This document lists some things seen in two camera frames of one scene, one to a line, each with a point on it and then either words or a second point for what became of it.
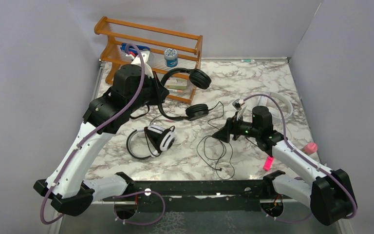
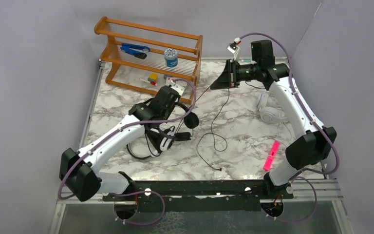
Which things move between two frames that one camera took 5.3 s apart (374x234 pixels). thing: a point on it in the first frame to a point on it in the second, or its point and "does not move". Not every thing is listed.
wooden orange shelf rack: (171, 49) does not move
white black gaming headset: (160, 139) does not move
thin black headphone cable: (210, 134) to (248, 84)
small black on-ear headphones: (199, 79) to (191, 120)
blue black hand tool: (132, 49) does not move
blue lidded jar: (171, 56) does not move
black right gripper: (224, 134) to (229, 77)
